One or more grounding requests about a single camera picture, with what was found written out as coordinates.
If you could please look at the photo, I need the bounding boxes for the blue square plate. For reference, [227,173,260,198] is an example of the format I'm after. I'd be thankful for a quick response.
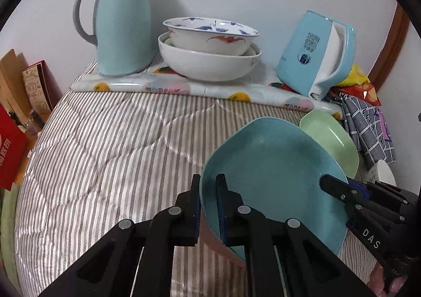
[200,117,348,260]

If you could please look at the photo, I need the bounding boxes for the patterned dark red book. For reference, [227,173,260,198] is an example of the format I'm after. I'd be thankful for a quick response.
[22,60,61,113]

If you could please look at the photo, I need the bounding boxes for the yellow chips bag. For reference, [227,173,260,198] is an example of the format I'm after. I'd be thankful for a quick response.
[337,63,370,87]

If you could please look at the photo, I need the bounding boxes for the light blue thermos jug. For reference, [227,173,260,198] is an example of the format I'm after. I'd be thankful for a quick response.
[73,0,157,76]

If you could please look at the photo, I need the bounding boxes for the white ceramic bowl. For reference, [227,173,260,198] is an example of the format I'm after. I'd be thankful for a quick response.
[365,160,397,187]

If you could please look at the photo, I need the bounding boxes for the right hand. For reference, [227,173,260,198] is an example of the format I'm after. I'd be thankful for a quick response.
[367,262,407,297]

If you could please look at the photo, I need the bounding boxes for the large white porcelain bowl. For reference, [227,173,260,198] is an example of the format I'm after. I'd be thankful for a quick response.
[158,33,261,82]

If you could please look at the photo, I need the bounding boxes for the red paper shopping bag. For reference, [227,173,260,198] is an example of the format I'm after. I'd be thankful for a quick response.
[0,106,28,190]

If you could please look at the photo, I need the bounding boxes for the blue patterned porcelain bowl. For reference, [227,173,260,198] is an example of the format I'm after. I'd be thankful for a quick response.
[163,17,260,56]

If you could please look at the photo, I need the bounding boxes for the light blue electric kettle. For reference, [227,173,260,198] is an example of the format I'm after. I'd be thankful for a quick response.
[277,10,356,100]

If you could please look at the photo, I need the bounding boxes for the brown wooden door frame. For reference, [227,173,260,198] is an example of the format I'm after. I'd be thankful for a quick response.
[368,3,410,91]

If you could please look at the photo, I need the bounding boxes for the green square plate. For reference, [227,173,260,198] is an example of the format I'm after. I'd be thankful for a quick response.
[299,110,360,179]

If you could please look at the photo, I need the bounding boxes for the orange red snack bag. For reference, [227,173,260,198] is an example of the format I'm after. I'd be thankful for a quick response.
[331,83,382,106]

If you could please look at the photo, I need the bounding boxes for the fruit patterned oilcloth mat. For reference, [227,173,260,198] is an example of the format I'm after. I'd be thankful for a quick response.
[71,56,344,120]

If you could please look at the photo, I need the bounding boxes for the grey checked folded cloth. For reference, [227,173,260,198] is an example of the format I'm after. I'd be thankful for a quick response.
[340,93,396,169]

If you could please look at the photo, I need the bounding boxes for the striped quilted table cover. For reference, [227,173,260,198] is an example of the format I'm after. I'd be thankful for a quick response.
[13,60,378,297]

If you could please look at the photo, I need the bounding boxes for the pink square plate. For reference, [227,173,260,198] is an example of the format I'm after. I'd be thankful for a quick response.
[199,214,245,269]

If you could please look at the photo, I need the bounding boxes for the brown cardboard box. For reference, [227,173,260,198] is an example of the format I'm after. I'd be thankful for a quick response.
[0,49,32,125]

